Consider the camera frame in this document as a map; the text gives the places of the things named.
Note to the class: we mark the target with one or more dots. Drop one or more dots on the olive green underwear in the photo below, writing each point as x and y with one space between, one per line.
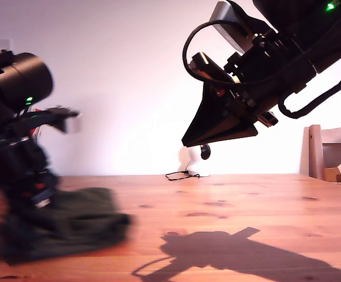
79 223

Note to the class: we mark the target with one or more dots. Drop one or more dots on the wooden chair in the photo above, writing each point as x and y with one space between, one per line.
315 147

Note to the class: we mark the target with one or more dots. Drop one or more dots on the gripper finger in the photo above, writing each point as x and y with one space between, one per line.
229 130
20 223
208 117

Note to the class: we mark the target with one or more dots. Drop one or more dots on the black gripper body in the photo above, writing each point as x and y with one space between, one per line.
264 76
26 170

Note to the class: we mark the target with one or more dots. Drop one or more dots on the brown cardboard box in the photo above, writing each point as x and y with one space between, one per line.
331 174

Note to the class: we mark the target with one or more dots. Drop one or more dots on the white security camera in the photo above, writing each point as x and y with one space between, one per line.
192 161

